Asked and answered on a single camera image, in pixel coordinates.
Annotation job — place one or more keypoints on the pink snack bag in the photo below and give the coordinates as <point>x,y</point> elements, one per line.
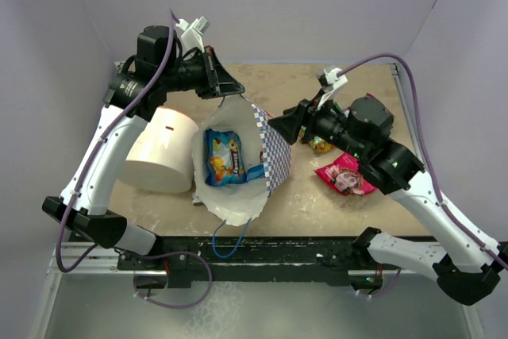
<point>343,176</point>

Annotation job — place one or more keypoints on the orange Fox's candy bag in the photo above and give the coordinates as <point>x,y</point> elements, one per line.
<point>317,144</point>

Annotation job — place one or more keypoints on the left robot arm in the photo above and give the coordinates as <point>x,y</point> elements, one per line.
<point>167,60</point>

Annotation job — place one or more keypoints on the blue snack bag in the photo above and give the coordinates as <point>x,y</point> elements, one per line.
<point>224,162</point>

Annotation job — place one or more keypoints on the small silver metal block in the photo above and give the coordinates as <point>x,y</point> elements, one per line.
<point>196,201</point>

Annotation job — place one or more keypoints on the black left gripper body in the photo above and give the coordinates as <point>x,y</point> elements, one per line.
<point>202,77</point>

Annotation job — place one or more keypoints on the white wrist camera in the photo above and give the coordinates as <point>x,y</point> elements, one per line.
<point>332,79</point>
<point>192,32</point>

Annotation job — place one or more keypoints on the blue checkered paper bag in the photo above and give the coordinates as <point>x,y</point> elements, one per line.
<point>239,204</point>

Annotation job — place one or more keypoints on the white paper roll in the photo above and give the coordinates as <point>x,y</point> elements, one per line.
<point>160,159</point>

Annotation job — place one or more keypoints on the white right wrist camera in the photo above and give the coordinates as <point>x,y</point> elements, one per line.
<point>332,79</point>

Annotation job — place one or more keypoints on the aluminium frame rail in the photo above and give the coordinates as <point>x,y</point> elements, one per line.
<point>98,260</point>

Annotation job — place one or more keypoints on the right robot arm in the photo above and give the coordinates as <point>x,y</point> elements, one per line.
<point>465,263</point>

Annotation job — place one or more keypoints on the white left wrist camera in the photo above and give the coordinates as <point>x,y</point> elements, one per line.
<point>192,32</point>

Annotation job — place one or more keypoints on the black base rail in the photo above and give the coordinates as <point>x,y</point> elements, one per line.
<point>330,260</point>

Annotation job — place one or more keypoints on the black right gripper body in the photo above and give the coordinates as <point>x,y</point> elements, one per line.
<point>322,122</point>

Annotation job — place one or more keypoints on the blue round-logo snack packet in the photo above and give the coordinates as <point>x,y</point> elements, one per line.
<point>255,172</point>

